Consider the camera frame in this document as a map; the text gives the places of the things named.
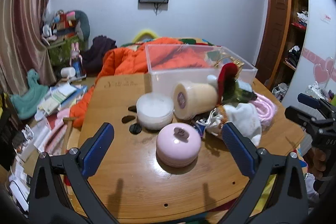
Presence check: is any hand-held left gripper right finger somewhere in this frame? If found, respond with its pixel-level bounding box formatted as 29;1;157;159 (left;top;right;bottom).
221;122;309;224

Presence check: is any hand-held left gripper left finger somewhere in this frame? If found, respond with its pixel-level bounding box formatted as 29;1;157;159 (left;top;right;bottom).
28;122;118;224

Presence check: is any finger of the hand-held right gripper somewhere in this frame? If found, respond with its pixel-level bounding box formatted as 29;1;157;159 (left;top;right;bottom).
297;93;334;112
285;105;319;132

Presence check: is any white drawstring pouch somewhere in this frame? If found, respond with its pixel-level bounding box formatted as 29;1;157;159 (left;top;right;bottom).
205;103;263;147

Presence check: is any pink rope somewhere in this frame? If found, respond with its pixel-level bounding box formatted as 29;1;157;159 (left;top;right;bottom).
249;93;279;127

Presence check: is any beige tape roll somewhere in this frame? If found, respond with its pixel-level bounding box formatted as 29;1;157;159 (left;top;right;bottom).
173;81;219;120

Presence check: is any white round container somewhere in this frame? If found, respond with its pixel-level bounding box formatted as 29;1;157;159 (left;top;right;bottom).
136;92;174;131

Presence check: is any pink round case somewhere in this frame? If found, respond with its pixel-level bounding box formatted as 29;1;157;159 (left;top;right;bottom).
156;124;202;167

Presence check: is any red santa hat ornament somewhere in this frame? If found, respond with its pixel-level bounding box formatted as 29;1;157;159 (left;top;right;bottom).
207;63;244;106

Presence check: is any clear plastic storage box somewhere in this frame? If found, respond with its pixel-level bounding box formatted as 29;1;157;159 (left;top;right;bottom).
145;44;258;98

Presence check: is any wooden desktop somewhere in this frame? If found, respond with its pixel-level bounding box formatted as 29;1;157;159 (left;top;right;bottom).
77;73;306;219

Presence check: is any person's right hand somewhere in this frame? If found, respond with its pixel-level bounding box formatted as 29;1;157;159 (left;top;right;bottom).
312;147;330;180

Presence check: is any white heart-print wardrobe door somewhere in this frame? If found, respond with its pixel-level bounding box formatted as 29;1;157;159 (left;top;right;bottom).
281;0;336;109

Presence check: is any pile of papers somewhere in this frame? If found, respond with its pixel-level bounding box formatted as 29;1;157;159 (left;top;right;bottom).
8;119;71;211

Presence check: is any pile of books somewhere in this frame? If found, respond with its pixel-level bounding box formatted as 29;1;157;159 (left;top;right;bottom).
35;84;88;122

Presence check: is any white cylinder cup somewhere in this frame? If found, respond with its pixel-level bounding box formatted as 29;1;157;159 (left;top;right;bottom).
61;67;76;79

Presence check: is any teal plush toy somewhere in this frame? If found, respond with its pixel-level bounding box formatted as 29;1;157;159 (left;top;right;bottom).
10;69;50;119

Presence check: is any orange quilt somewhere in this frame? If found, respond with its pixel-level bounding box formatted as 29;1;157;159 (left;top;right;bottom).
70;37;223;128

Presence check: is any wooden wardrobe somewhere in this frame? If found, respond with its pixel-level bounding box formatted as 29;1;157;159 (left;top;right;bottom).
241;0;309;90

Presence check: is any pink bunny toy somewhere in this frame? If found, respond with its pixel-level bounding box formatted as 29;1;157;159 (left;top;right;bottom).
70;42;87;77

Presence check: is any dark clothes heap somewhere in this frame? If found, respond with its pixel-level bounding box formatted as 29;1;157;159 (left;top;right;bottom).
83;35;117;73

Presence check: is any pile of toys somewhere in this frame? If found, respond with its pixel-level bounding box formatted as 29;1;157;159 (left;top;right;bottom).
41;9;91;43

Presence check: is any pink striped curtain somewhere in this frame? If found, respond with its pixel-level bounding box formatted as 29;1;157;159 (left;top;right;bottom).
0;0;69;98

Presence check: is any yellow plush ring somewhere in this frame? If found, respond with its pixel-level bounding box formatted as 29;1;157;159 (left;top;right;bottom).
133;28;159;43

